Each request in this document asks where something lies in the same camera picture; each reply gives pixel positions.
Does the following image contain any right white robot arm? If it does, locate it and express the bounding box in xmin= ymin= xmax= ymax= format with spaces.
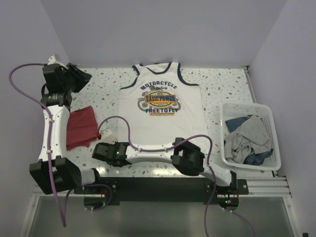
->
xmin=92 ymin=135 xmax=237 ymax=194

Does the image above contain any white printed tank top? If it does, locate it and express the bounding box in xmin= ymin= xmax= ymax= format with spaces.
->
xmin=118 ymin=62 xmax=210 ymax=153

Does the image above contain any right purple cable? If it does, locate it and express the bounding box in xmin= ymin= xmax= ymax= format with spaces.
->
xmin=98 ymin=116 xmax=256 ymax=237

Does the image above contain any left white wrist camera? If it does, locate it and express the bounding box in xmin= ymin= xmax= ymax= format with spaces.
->
xmin=47 ymin=54 xmax=66 ymax=68

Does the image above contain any blue garment in basket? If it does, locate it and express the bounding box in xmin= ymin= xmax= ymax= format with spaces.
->
xmin=225 ymin=116 xmax=274 ymax=166

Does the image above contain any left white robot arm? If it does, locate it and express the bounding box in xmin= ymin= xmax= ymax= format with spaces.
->
xmin=29 ymin=63 xmax=102 ymax=195

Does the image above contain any white plastic laundry basket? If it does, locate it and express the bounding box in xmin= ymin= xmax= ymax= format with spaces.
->
xmin=220 ymin=102 xmax=281 ymax=171

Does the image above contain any folded dark red tank top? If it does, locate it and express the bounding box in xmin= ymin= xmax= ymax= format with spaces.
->
xmin=66 ymin=106 xmax=100 ymax=151

